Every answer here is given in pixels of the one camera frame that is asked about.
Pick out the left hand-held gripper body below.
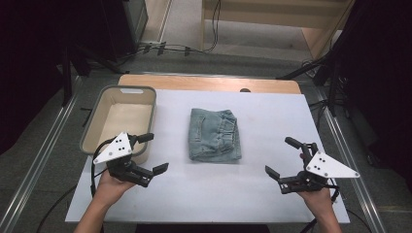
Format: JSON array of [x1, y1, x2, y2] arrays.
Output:
[[92, 131, 155, 188]]

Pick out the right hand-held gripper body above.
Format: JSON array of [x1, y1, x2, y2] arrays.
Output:
[[278, 142, 361, 195]]

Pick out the beige plastic basket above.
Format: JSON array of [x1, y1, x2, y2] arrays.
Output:
[[79, 84, 157, 165]]

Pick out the blue denim shorts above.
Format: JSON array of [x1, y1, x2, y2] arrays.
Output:
[[189, 108, 243, 163]]

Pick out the person's right hand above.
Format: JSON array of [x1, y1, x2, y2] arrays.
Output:
[[295, 153, 336, 216]]

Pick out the person's left hand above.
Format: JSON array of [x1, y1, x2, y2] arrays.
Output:
[[93, 169, 137, 208]]

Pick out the white table mat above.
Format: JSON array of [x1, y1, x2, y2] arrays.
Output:
[[65, 89, 351, 224]]

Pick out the black metal stand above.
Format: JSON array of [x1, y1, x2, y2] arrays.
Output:
[[61, 42, 130, 108], [276, 48, 344, 117]]

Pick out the black curtain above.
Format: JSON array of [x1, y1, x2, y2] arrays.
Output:
[[336, 0, 412, 192], [0, 0, 108, 156]]

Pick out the black cabinet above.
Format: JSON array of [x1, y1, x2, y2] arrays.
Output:
[[100, 0, 150, 62]]

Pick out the light wooden shelf unit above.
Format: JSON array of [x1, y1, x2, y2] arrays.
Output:
[[200, 0, 356, 61]]

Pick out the aluminium floor rail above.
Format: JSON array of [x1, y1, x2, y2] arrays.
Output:
[[315, 86, 388, 233], [0, 76, 82, 233]]

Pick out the left hand-held gripper black cable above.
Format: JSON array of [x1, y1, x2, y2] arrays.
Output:
[[36, 137, 115, 233]]

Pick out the hand-held gripper black cable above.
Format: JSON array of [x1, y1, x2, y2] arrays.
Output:
[[299, 185, 341, 233], [36, 137, 115, 233]]

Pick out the right hand-held gripper black cable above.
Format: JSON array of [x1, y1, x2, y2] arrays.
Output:
[[299, 185, 341, 233]]

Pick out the floor cable with black plugs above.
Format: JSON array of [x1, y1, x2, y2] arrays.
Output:
[[135, 40, 202, 57]]

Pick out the hanging black cable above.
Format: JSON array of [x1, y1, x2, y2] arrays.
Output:
[[202, 0, 223, 54]]

